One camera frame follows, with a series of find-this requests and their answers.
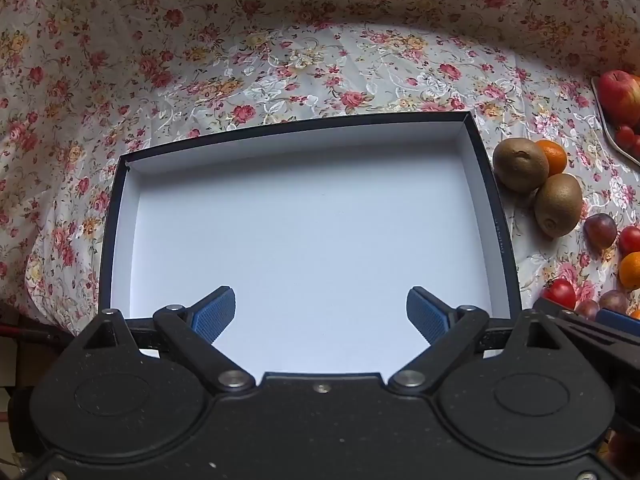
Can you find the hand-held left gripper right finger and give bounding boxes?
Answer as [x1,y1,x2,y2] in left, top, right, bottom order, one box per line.
[387,286,562,395]

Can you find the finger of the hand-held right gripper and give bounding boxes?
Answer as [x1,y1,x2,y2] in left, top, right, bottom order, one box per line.
[596,308,640,328]
[532,297,640,361]

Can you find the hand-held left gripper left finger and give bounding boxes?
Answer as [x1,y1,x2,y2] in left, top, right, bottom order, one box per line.
[80,285,257,395]

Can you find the brown kiwi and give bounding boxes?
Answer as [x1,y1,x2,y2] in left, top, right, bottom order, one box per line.
[493,138,549,194]
[534,173,584,238]

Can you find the black cardboard box white inside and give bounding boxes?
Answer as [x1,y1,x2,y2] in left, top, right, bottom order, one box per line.
[98,111,522,376]

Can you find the pale green plate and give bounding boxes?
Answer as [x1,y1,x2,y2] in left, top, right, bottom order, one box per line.
[591,76,640,167]

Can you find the red apple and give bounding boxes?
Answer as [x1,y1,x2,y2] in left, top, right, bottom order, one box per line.
[598,70,640,127]

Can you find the floral tablecloth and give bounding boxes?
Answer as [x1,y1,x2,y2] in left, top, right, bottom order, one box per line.
[0,0,640,341]

